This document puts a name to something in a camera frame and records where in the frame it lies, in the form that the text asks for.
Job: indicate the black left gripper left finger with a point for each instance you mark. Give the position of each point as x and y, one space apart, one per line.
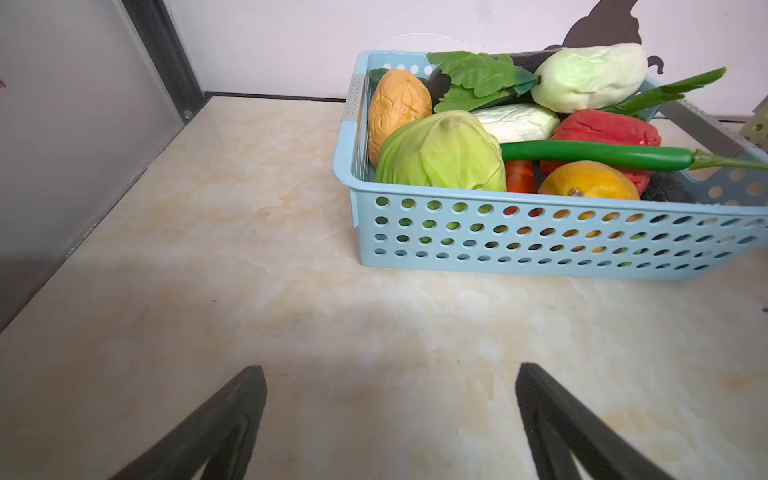
216 441

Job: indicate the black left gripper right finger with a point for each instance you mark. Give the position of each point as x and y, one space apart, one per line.
564 434

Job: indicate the green cabbage head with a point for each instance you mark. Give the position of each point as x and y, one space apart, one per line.
446 150

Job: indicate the orange-brown wrinkled potato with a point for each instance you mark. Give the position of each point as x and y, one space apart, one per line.
399 98

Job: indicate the light blue perforated basket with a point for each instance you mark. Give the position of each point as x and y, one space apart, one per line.
475 231

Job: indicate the yellow-orange round fruit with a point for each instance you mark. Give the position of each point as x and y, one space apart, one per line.
589 179

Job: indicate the long green chili pepper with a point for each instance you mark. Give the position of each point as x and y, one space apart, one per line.
619 156

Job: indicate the red bell pepper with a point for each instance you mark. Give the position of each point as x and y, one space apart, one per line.
608 128

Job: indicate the white-green small cabbage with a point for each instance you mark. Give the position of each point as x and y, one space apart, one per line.
518 122

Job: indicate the pale green napa cabbage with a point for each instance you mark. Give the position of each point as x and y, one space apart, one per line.
574 79

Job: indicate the green leafy lettuce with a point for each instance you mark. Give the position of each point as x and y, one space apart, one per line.
477 80

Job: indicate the light green perforated basket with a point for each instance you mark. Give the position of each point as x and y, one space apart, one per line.
755 130

